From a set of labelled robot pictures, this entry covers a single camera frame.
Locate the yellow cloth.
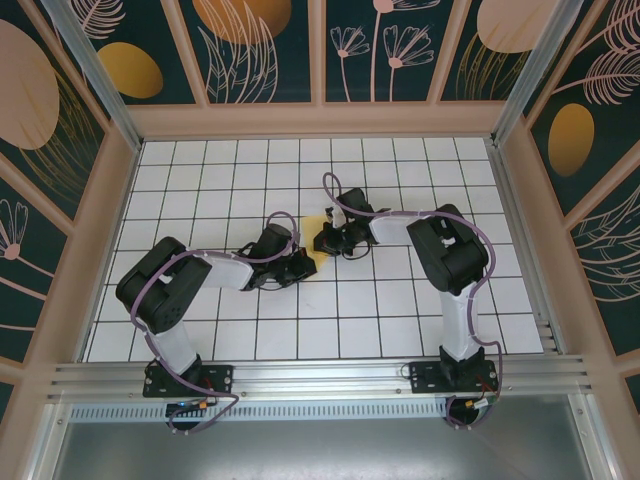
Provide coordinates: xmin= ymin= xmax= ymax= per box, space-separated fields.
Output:
xmin=298 ymin=213 xmax=332 ymax=272

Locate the grey metal sheet panel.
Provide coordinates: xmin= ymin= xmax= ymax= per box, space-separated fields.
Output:
xmin=44 ymin=399 xmax=601 ymax=480

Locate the black right camera cable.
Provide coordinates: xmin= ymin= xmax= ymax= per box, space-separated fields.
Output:
xmin=342 ymin=239 xmax=374 ymax=262

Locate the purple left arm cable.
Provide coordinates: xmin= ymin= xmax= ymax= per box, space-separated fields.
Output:
xmin=130 ymin=211 xmax=303 ymax=436

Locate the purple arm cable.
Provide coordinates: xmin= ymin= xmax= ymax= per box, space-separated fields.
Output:
xmin=130 ymin=211 xmax=303 ymax=436
xmin=321 ymin=171 xmax=507 ymax=432

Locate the long aluminium mounting rail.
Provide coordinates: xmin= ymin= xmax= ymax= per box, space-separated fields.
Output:
xmin=47 ymin=353 xmax=599 ymax=401

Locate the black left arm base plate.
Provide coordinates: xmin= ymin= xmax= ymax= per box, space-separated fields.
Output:
xmin=142 ymin=363 xmax=236 ymax=399

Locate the slotted grey cable tray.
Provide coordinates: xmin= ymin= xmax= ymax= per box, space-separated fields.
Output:
xmin=69 ymin=402 xmax=451 ymax=422

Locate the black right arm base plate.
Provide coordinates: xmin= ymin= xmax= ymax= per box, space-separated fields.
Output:
xmin=408 ymin=360 xmax=499 ymax=396

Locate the aluminium side rail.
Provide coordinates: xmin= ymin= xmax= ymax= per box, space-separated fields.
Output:
xmin=487 ymin=139 xmax=566 ymax=354

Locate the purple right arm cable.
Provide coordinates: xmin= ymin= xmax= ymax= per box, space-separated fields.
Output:
xmin=321 ymin=171 xmax=507 ymax=432

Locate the aluminium corner post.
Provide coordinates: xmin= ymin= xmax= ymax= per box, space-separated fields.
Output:
xmin=39 ymin=0 xmax=146 ymax=154
xmin=489 ymin=0 xmax=584 ymax=149

